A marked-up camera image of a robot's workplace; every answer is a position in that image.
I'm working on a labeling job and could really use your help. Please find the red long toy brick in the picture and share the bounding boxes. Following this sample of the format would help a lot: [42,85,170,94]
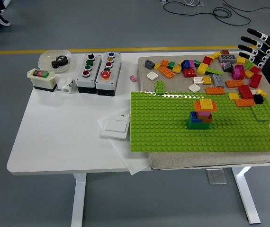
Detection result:
[249,73,263,89]
[238,85,254,99]

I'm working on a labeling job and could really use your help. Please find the yellow large toy brick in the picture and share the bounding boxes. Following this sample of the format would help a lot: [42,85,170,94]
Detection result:
[235,55,248,65]

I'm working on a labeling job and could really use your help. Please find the black toy brick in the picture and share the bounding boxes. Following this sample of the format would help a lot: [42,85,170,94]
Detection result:
[253,94,265,105]

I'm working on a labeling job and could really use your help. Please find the magenta large toy brick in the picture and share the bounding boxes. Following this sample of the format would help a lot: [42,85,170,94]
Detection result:
[231,65,246,80]

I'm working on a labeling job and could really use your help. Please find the orange long toy brick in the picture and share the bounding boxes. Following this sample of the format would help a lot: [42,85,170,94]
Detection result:
[193,100,218,112]
[235,98,256,108]
[158,66,175,79]
[225,79,244,88]
[205,87,225,95]

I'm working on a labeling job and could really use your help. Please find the dark grey slope brick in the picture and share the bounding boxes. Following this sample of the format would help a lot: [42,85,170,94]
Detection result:
[222,62,234,73]

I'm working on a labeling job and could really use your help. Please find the grey long toy brick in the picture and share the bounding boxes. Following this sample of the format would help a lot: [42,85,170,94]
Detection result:
[219,54,237,64]

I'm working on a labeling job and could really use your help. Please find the green long toy brick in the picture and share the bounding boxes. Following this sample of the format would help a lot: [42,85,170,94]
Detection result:
[251,105,270,122]

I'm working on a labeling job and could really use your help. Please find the grey six-stud toy brick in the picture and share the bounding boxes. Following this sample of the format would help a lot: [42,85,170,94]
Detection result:
[212,74,226,87]

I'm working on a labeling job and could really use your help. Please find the green flat plate brick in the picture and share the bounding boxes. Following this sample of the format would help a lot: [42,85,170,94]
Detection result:
[205,67,224,75]

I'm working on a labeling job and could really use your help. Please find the yellow tall toy brick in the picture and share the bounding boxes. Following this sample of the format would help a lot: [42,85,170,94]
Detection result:
[196,62,209,75]

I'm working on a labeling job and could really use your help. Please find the green large toy brick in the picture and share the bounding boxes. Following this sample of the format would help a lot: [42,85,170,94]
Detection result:
[187,118,213,130]

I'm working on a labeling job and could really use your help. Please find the green six-stud toy brick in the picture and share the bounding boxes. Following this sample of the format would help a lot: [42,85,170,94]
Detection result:
[154,80,166,95]

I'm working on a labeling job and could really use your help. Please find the green studded baseplate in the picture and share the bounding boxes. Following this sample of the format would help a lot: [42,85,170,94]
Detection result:
[129,91,270,152]

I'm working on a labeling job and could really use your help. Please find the grey-brown mat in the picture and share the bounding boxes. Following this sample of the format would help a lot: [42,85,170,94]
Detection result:
[137,53,270,170]

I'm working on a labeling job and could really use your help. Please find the grey floor plate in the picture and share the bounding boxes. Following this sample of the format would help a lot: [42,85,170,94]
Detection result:
[205,168,227,185]

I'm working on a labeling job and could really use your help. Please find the white table leg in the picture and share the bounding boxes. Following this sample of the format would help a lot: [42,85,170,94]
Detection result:
[231,166,261,225]
[70,174,88,227]

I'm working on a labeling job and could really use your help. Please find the yellow floor tape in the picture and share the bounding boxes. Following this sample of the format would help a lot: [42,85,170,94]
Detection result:
[0,45,270,55]

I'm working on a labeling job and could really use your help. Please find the grey button box emergency stop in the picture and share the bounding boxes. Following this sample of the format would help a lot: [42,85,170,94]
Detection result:
[95,52,122,96]

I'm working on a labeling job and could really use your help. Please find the white paper sheet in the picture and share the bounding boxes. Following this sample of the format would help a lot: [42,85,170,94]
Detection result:
[96,106,151,176]

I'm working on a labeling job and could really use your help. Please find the grey button box black knob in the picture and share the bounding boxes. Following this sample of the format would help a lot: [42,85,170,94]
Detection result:
[75,53,102,94]

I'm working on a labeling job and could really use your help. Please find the white pipe tee fitting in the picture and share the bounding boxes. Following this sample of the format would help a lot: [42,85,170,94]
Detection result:
[57,77,76,94]

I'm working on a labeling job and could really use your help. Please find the black metal gears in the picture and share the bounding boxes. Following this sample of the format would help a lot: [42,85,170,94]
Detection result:
[51,55,69,69]

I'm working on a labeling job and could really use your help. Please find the white plastic bowl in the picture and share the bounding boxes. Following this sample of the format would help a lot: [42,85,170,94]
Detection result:
[37,49,72,73]

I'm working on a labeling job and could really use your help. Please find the black thin floor cable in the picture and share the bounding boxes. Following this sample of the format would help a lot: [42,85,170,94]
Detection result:
[222,0,270,12]

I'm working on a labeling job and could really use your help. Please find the black coiled floor cable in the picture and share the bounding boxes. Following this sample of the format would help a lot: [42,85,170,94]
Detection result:
[162,1,252,26]

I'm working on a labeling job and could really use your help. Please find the white floor cable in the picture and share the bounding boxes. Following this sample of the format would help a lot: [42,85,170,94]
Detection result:
[183,0,206,7]

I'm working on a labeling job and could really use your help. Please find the white wall switch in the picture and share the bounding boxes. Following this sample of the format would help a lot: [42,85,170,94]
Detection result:
[101,117,130,139]

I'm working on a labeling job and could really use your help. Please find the cream switch box red green buttons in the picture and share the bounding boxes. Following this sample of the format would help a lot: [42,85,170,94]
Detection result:
[27,68,58,93]

